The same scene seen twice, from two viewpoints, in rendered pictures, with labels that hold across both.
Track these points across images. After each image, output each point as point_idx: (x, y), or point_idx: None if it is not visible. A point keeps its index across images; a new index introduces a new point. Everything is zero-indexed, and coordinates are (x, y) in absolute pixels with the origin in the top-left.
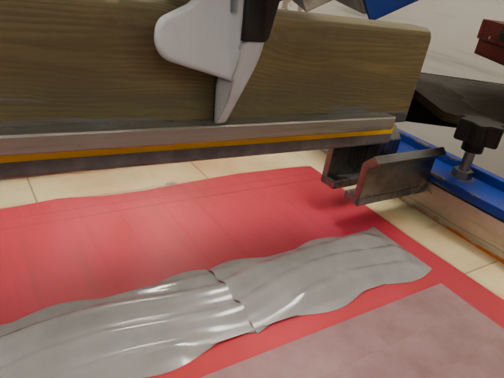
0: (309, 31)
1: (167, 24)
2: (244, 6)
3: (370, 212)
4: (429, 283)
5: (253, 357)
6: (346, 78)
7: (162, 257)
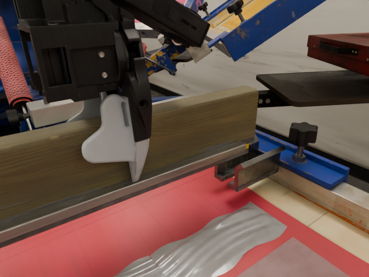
0: (179, 114)
1: (88, 145)
2: (132, 123)
3: (247, 190)
4: (285, 238)
5: None
6: (210, 131)
7: (122, 251)
